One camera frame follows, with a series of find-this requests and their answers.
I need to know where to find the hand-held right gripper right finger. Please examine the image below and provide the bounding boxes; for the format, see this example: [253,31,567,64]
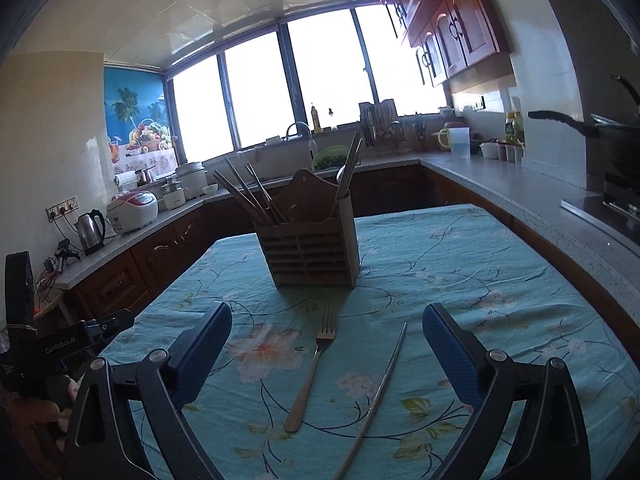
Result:
[422,303,592,480]

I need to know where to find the white wall socket strip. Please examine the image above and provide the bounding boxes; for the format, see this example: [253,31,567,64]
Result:
[46,199,80,220]

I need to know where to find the steel electric kettle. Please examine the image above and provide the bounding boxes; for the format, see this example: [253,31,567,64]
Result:
[75,208,107,256]

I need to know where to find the kitchen window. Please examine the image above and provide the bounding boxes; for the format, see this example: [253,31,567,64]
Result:
[167,5,448,163]

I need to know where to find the wooden base cabinets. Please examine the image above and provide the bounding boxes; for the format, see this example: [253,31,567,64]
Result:
[65,160,640,331]

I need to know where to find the gas stove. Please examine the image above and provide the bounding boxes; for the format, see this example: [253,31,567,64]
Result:
[560,172,640,243]

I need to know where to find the clear jug with green handle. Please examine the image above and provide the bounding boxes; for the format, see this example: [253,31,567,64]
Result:
[438,126,472,160]

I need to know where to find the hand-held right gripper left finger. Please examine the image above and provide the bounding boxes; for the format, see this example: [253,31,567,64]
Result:
[62,301,234,480]

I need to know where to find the wooden utensil holder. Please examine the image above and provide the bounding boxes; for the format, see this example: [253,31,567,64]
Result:
[253,169,362,289]

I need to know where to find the seasoning jar set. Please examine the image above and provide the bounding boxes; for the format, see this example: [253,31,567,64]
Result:
[497,141,525,163]

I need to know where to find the metal fork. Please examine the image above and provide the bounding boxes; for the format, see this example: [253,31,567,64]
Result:
[283,304,339,434]

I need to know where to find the scissors and knife holder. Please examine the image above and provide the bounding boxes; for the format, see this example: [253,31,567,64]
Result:
[412,112,431,151]

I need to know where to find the tropical fruit wall poster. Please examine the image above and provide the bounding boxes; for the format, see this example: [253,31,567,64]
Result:
[103,66,177,177]

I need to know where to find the wooden wall cabinets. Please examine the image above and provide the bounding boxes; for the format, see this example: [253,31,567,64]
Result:
[374,0,511,88]

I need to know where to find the person's left hand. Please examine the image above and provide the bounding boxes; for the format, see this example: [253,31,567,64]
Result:
[15,379,81,436]

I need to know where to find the yellow cooking oil bottle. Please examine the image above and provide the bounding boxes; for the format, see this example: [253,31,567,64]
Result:
[504,111,525,143]

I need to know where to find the metal kitchen faucet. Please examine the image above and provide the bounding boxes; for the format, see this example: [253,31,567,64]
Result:
[285,121,318,161]

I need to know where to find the dish rack with utensils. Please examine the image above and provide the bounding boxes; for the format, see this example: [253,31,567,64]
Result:
[358,100,408,150]

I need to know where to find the white and red rice cooker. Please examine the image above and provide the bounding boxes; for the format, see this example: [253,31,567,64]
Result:
[106,191,160,235]

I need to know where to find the small white electric pot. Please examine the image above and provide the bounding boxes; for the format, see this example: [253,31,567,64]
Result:
[161,180,190,210]

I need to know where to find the black frying pan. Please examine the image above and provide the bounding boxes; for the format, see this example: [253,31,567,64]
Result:
[527,109,640,176]

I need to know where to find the turquoise floral tablecloth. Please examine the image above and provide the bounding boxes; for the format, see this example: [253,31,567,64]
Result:
[97,203,640,480]

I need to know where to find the green colander with greens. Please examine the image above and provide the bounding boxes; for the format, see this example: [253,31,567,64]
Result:
[311,146,351,172]

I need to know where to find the tangled black cables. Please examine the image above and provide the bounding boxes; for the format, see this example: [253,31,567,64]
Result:
[35,239,82,306]

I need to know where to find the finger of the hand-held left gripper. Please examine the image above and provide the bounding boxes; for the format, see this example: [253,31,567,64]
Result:
[82,309,136,348]

